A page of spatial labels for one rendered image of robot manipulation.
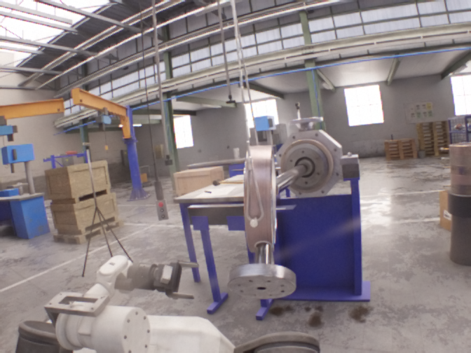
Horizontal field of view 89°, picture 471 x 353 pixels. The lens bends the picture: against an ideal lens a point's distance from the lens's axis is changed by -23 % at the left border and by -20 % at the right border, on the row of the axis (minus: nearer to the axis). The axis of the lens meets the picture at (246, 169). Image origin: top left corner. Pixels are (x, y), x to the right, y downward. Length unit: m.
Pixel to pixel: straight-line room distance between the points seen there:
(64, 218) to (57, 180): 0.69
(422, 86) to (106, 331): 13.90
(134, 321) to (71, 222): 5.19
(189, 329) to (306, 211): 2.01
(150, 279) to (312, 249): 1.74
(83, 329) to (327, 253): 2.23
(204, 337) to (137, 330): 0.10
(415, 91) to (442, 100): 1.26
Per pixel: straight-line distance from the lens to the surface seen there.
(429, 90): 14.03
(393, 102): 13.74
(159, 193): 1.82
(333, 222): 2.38
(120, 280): 0.98
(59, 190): 5.63
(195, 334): 0.45
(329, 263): 2.52
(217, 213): 2.20
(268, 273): 0.80
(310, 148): 2.02
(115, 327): 0.36
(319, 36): 9.14
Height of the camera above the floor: 1.30
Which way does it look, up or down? 5 degrees down
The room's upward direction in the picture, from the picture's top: 7 degrees counter-clockwise
